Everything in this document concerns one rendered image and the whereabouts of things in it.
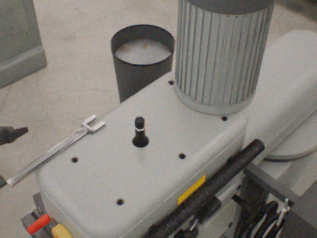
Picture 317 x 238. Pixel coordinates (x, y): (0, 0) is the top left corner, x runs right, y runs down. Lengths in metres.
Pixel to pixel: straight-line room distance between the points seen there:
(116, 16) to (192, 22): 3.81
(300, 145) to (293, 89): 0.21
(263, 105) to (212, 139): 0.32
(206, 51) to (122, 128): 0.26
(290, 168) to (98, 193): 0.76
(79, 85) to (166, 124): 2.95
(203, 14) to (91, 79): 3.14
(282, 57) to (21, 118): 2.66
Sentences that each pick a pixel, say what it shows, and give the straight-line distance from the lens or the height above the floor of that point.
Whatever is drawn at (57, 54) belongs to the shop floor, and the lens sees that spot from 4.32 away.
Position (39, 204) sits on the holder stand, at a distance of 1.91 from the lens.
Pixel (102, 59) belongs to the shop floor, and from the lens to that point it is 4.20.
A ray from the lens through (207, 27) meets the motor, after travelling 0.92.
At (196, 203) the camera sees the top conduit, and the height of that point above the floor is 1.80.
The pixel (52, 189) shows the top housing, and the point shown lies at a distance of 0.96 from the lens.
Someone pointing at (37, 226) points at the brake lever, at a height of 1.71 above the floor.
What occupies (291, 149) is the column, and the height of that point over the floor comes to 1.56.
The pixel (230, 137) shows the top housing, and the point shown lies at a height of 1.88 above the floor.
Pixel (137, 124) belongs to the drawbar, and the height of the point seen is 1.95.
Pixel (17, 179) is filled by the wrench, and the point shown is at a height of 1.90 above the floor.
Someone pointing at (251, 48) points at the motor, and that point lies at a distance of 0.97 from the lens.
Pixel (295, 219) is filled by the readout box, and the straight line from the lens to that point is 1.16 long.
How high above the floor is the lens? 2.66
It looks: 45 degrees down
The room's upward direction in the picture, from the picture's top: straight up
